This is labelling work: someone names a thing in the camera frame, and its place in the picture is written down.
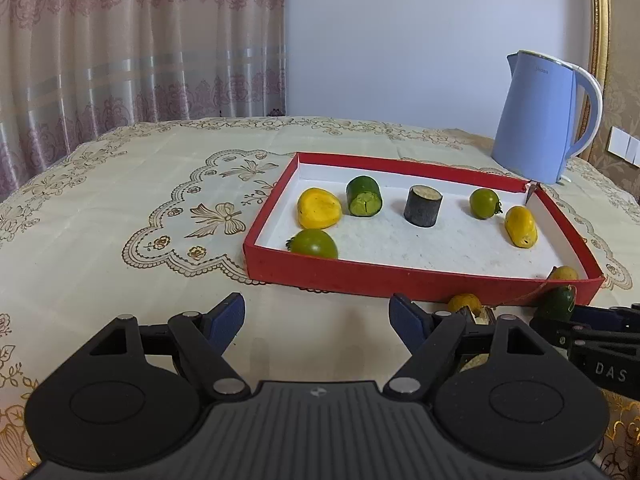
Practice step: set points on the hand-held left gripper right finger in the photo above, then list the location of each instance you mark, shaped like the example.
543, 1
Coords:
405, 317

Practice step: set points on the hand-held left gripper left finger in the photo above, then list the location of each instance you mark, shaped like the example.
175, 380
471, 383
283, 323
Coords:
227, 317

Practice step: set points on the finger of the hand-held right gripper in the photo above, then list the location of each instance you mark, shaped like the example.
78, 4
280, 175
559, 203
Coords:
600, 316
555, 330

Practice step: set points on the dark green cucumber piece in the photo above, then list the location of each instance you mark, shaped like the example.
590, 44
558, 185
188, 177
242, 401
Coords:
555, 302

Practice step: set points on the red cardboard box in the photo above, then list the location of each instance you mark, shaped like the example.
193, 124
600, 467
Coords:
450, 247

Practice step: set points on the dark eggplant piece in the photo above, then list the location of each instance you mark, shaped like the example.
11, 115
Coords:
422, 207

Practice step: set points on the green tomato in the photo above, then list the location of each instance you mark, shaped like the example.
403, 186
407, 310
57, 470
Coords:
484, 203
314, 244

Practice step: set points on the large yellow fruit piece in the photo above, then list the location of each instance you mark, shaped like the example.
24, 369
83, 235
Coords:
319, 208

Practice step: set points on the small yellow fruit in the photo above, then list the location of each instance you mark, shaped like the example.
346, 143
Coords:
562, 273

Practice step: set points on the yellow orange fruit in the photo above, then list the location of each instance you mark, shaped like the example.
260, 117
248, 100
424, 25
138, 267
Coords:
464, 303

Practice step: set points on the pale yellow fruit piece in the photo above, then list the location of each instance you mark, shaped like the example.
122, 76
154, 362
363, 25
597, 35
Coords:
475, 361

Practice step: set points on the cream embroidered tablecloth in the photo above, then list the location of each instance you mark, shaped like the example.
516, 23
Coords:
125, 200

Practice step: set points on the blue electric kettle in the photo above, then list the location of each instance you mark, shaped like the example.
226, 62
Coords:
530, 120

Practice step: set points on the beige patterned curtain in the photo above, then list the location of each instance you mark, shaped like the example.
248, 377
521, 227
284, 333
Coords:
125, 60

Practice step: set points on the white wall switch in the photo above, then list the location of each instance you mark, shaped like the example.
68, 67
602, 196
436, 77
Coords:
625, 146

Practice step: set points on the gold frame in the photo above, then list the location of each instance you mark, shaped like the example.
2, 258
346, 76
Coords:
600, 35

